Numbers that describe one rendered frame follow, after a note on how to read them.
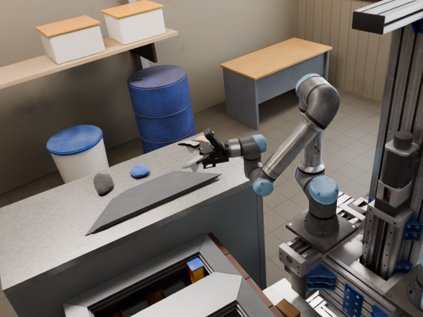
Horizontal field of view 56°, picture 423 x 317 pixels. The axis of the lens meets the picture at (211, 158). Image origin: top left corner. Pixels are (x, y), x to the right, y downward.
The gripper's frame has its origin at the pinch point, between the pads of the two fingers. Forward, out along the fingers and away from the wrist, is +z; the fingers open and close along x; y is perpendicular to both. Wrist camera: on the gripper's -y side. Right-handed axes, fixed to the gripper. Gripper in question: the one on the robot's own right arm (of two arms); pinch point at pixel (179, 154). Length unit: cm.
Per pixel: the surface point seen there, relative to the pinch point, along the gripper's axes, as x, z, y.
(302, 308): -37, -43, 73
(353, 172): 124, -159, 164
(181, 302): -32, 10, 55
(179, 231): 6, 7, 54
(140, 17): 225, 9, 28
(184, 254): -5, 6, 59
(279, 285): -23, -37, 75
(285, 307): -37, -34, 68
